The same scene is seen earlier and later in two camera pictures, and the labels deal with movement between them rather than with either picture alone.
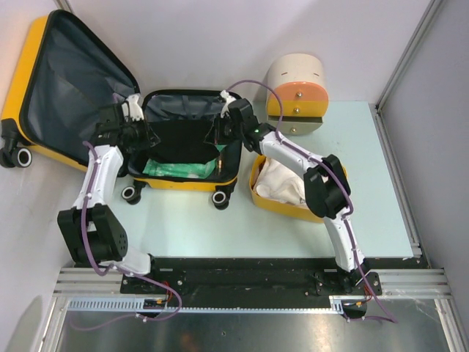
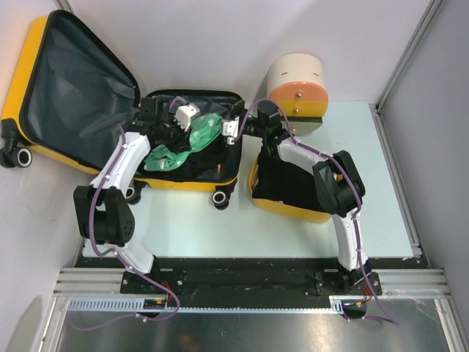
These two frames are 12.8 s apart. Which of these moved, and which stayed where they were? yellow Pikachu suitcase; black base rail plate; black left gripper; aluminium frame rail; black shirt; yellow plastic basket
Moved: black left gripper; black shirt
Stayed: aluminium frame rail; yellow plastic basket; black base rail plate; yellow Pikachu suitcase
